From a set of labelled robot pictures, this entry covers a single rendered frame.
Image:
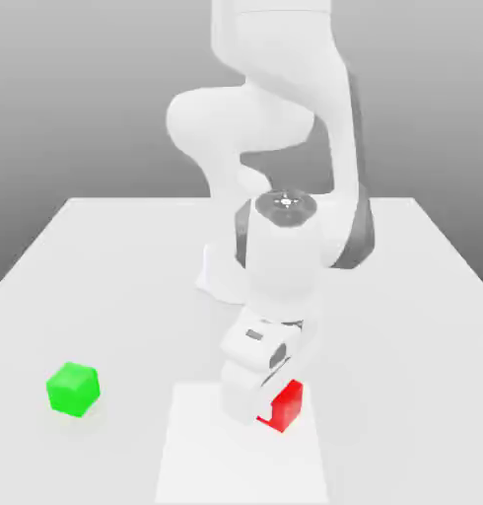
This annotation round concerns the small green cube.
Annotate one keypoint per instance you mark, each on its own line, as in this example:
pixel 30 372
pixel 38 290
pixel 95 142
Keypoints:
pixel 72 389

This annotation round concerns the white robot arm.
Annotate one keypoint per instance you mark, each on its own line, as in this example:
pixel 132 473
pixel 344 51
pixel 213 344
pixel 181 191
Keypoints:
pixel 281 118

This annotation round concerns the small red cube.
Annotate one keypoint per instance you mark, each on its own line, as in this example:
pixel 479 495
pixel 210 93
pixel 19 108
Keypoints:
pixel 289 406

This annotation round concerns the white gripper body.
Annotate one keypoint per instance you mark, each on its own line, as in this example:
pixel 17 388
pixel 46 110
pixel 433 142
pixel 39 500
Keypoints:
pixel 241 394

